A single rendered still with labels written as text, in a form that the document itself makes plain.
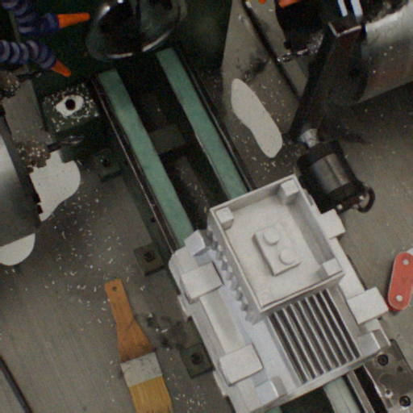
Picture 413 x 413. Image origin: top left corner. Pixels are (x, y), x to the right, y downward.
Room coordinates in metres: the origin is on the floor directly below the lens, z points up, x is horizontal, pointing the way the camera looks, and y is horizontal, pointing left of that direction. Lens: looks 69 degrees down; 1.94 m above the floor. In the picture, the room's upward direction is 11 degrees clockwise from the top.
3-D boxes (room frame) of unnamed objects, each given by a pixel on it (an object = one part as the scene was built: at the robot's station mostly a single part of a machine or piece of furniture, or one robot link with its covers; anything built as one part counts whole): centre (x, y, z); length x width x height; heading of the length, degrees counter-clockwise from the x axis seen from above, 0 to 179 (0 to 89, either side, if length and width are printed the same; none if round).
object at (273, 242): (0.28, -0.08, 1.11); 0.12 x 0.11 x 0.07; 35
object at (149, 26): (0.59, 0.13, 1.02); 0.15 x 0.02 x 0.15; 125
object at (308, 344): (0.25, -0.10, 1.02); 0.20 x 0.19 x 0.19; 35
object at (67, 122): (0.51, 0.21, 0.86); 0.07 x 0.06 x 0.12; 125
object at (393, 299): (0.38, -0.30, 0.81); 0.09 x 0.03 x 0.02; 175
